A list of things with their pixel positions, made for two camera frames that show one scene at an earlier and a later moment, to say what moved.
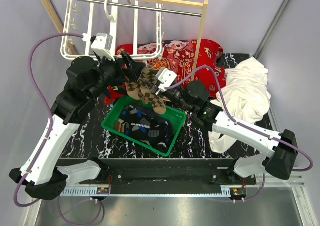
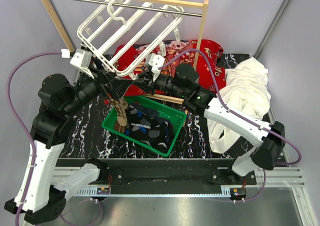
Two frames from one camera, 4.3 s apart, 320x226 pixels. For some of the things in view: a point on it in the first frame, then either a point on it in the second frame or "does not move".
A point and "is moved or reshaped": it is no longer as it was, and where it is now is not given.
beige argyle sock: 141,89 → 121,105
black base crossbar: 167,172 does not move
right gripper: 160,93 → 147,85
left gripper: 133,71 → 118,87
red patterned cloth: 191,60 does not move
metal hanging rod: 130,5 does not move
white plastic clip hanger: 89,48 is moved or reshaped
